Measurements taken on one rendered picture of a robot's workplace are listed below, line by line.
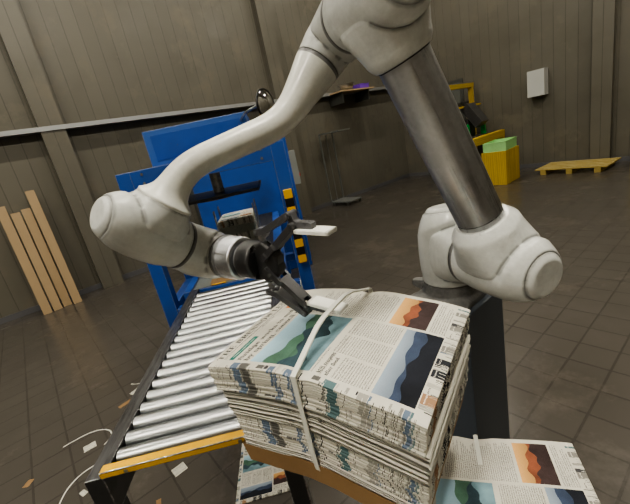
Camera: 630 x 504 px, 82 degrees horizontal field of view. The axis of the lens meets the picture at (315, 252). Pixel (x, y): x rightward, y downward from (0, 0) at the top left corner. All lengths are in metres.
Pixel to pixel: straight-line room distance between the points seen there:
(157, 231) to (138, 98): 6.24
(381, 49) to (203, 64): 6.82
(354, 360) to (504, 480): 0.43
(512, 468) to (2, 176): 6.33
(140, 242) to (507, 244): 0.70
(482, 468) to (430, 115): 0.70
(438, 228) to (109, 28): 6.54
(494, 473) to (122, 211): 0.84
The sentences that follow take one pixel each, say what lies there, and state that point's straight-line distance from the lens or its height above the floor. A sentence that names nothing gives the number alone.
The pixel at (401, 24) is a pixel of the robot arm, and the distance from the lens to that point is 0.69.
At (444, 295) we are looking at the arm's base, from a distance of 1.08.
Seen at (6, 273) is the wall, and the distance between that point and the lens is 6.55.
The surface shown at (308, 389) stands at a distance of 0.57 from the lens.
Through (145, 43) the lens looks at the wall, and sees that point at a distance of 7.19.
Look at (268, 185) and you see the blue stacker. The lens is 4.49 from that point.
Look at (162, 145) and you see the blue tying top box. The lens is 2.35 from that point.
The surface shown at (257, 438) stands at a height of 1.01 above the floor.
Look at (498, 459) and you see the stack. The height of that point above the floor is 0.83.
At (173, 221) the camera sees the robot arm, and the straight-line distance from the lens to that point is 0.69.
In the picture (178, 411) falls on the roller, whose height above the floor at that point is 0.79.
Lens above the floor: 1.51
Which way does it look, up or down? 17 degrees down
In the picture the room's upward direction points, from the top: 12 degrees counter-clockwise
